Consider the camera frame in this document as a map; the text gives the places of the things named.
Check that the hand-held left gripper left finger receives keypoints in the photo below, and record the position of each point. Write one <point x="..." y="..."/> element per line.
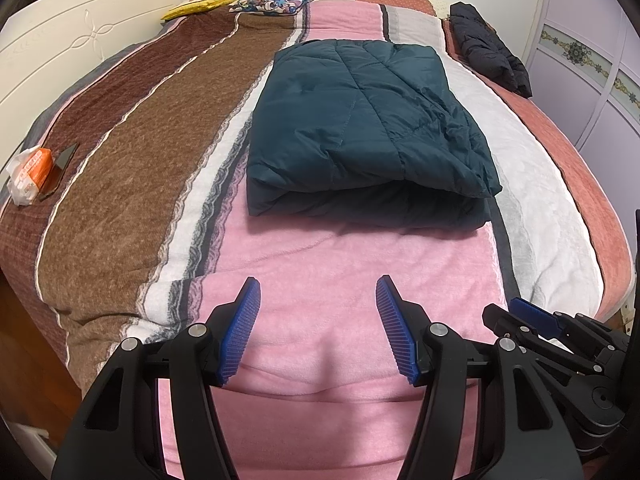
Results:
<point x="237" y="340"/>

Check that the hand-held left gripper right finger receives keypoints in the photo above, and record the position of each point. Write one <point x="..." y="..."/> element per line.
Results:
<point x="397" y="330"/>

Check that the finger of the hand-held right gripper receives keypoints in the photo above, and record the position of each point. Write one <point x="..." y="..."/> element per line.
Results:
<point x="505" y="322"/>
<point x="537" y="316"/>

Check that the teal quilted jacket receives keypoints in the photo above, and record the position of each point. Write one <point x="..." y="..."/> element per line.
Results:
<point x="350" y="135"/>

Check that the salmon bed sheet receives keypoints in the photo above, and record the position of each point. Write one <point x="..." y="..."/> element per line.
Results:
<point x="575" y="170"/>

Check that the striped fleece blanket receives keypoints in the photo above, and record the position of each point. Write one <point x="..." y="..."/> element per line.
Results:
<point x="150" y="185"/>

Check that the black phone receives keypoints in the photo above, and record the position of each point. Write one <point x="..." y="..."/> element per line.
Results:
<point x="57" y="172"/>

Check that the orange white tissue pack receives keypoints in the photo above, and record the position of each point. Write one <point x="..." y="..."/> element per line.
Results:
<point x="27" y="175"/>

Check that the black puffer jacket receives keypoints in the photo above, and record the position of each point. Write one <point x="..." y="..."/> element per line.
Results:
<point x="485" y="45"/>

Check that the lilac wardrobe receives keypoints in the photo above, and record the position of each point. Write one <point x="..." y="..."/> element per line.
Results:
<point x="590" y="20"/>

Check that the yellow pillow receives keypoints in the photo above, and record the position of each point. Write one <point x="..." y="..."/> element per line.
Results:
<point x="200" y="5"/>

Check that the white bed headboard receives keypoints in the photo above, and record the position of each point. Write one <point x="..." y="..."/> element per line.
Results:
<point x="75" y="25"/>

